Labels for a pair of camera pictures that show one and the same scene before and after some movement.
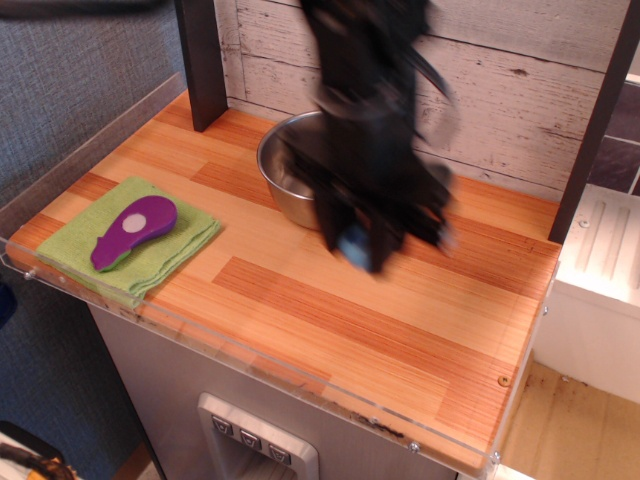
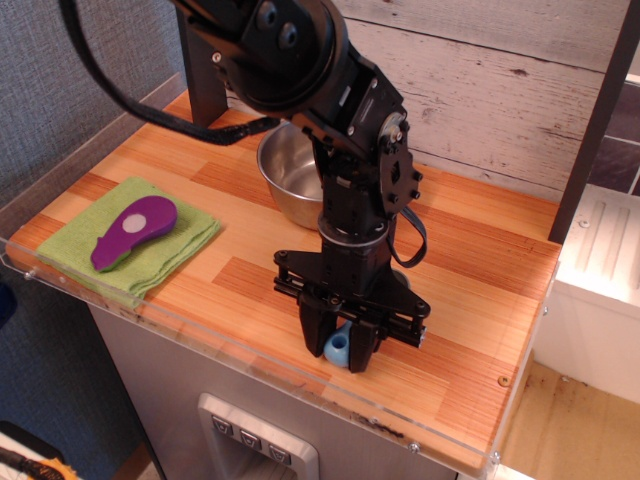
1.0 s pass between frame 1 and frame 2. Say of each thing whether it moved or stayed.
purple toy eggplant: stayed
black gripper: moved
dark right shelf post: stayed
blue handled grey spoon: moved
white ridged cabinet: stayed
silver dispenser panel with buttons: stayed
